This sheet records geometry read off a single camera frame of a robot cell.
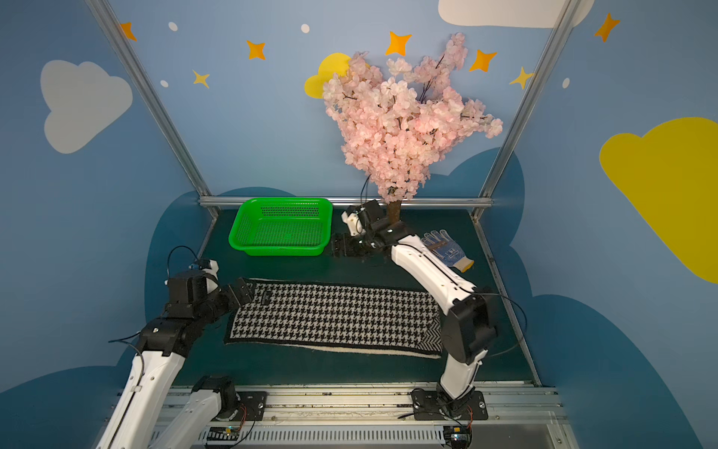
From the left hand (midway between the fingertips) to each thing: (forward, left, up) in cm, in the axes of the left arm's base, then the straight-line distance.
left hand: (242, 285), depth 76 cm
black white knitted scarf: (0, -26, -20) cm, 33 cm away
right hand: (+12, -26, +2) cm, 29 cm away
